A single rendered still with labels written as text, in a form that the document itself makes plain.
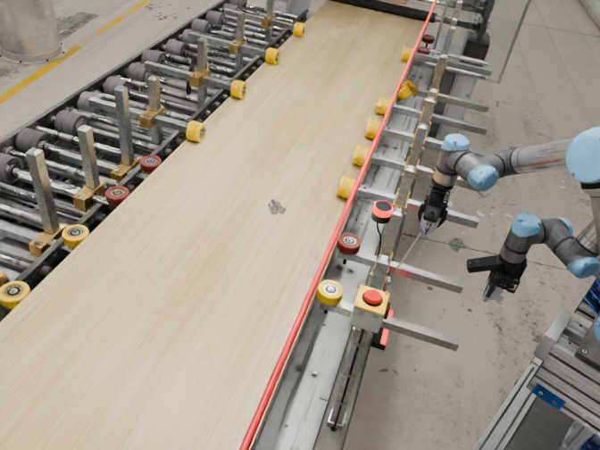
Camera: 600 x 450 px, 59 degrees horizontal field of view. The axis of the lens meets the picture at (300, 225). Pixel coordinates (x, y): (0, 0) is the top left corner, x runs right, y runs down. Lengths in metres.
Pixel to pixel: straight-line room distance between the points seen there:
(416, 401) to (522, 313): 0.92
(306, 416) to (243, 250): 0.55
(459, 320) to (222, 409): 1.86
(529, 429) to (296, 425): 1.11
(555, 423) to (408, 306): 0.92
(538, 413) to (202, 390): 1.56
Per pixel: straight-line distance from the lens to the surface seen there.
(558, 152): 1.58
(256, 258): 1.74
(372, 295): 1.22
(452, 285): 1.89
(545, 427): 2.52
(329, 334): 1.92
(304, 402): 1.75
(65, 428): 1.42
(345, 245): 1.83
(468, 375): 2.80
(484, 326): 3.05
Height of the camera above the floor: 2.09
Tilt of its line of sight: 39 degrees down
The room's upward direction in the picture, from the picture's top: 9 degrees clockwise
